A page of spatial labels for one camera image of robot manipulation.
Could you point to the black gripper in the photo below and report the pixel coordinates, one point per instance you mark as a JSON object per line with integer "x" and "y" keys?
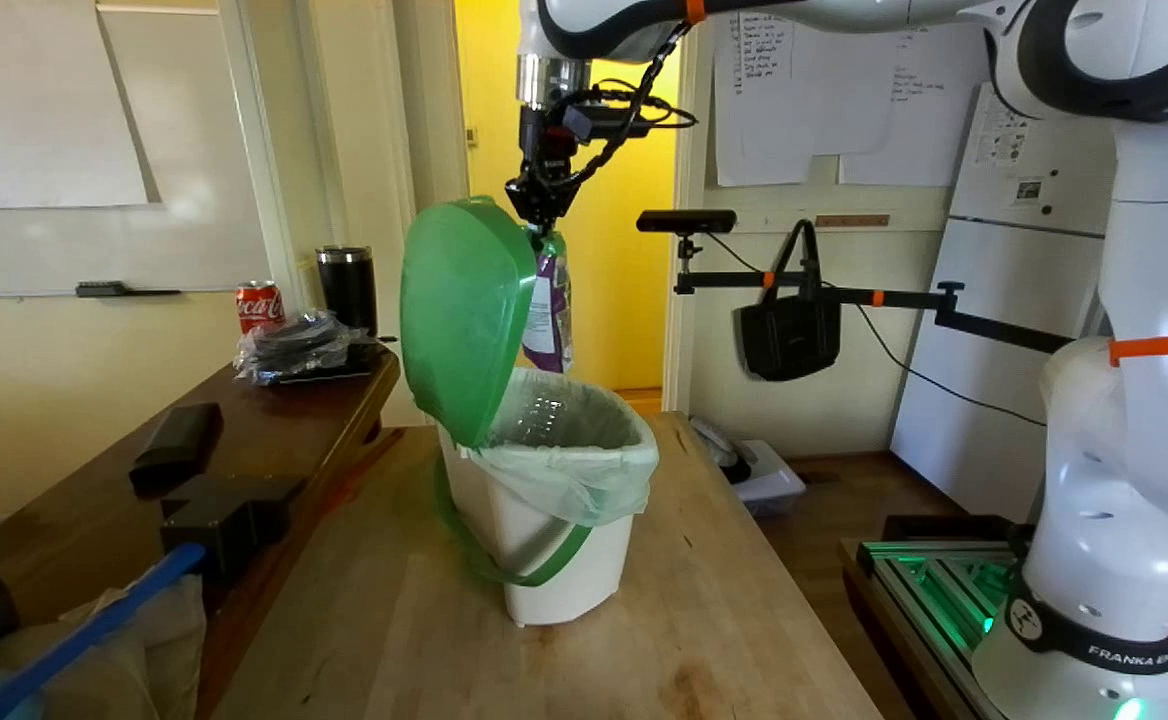
{"x": 549, "y": 140}

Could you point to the white bin with green lid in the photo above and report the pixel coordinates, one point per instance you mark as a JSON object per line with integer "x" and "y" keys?
{"x": 467, "y": 304}

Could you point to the pale green bin liner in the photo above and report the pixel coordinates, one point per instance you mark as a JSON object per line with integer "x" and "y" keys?
{"x": 585, "y": 475}

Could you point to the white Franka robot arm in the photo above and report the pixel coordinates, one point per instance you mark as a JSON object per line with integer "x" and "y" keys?
{"x": 1147, "y": 264}

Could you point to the yellow door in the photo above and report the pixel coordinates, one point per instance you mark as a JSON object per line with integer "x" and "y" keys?
{"x": 609, "y": 294}

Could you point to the white door trim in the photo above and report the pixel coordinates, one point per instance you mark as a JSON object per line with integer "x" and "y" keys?
{"x": 346, "y": 133}

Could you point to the black tumbler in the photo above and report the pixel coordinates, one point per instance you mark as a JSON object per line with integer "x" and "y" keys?
{"x": 346, "y": 284}

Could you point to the white paper sheet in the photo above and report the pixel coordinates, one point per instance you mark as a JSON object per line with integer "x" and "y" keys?
{"x": 768, "y": 106}
{"x": 908, "y": 106}

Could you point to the black hanging bag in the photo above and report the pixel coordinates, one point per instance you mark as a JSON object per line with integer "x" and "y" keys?
{"x": 791, "y": 332}

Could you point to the red soda can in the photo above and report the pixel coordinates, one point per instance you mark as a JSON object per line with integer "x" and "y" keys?
{"x": 263, "y": 304}

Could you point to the white flat device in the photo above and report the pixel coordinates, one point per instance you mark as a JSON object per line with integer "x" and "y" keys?
{"x": 758, "y": 475}

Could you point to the large whiteboard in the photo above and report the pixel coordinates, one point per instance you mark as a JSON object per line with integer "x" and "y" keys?
{"x": 197, "y": 160}

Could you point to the black marker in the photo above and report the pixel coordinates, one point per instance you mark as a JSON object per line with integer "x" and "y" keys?
{"x": 126, "y": 288}

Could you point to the black stapler-like block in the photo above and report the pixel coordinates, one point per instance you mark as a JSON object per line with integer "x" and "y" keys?
{"x": 176, "y": 444}

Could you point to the black clamp block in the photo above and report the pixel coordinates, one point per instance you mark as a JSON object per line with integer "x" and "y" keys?
{"x": 219, "y": 523}

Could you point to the white refrigerator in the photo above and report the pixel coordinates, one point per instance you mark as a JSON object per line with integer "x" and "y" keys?
{"x": 1009, "y": 264}

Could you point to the small whiteboard with writing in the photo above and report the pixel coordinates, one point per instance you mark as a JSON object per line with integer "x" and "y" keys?
{"x": 36, "y": 106}

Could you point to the dark brown wooden table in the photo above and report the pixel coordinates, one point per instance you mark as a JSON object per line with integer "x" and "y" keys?
{"x": 91, "y": 494}

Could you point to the white cloth bag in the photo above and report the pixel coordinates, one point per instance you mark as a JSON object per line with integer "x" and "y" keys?
{"x": 147, "y": 652}

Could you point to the blue bar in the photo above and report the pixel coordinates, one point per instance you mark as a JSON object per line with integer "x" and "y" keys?
{"x": 91, "y": 627}

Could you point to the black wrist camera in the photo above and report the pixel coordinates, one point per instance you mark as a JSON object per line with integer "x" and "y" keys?
{"x": 585, "y": 123}

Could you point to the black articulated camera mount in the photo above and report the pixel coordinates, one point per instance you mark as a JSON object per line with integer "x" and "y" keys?
{"x": 957, "y": 313}

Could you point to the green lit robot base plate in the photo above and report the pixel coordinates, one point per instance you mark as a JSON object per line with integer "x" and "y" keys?
{"x": 947, "y": 593}

